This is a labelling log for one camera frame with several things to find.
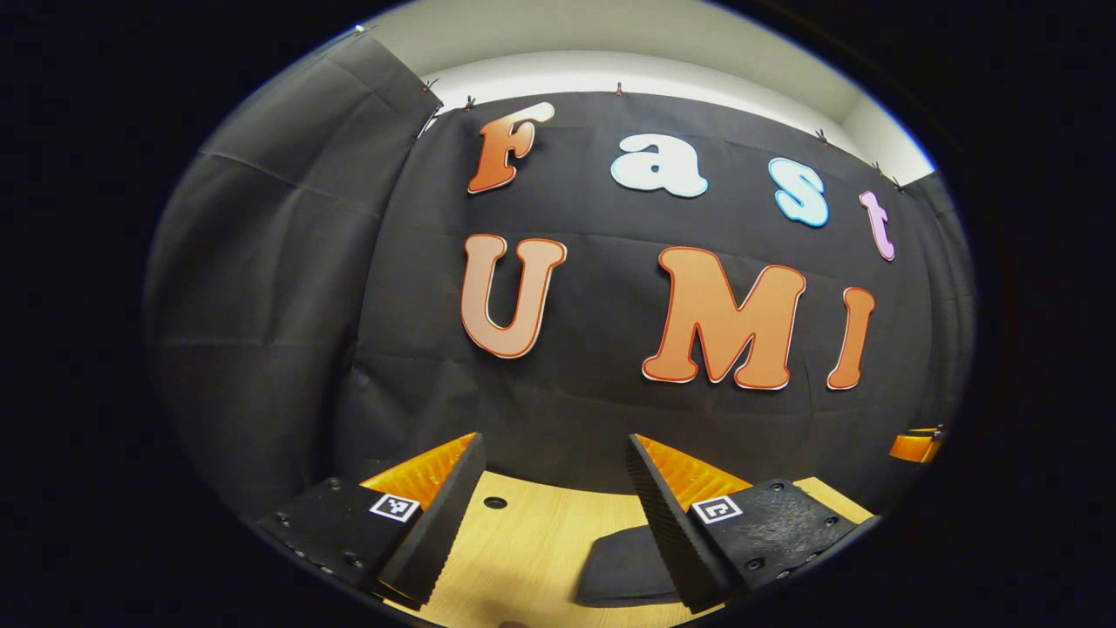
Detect black backdrop cloth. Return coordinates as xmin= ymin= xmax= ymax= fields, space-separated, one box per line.
xmin=144 ymin=31 xmax=976 ymax=524

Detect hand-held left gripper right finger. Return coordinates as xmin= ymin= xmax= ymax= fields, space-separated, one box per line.
xmin=626 ymin=433 xmax=877 ymax=611

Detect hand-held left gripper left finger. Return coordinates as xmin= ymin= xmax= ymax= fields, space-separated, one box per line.
xmin=255 ymin=432 xmax=487 ymax=610

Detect black jeans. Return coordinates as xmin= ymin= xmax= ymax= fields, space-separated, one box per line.
xmin=575 ymin=525 xmax=690 ymax=607

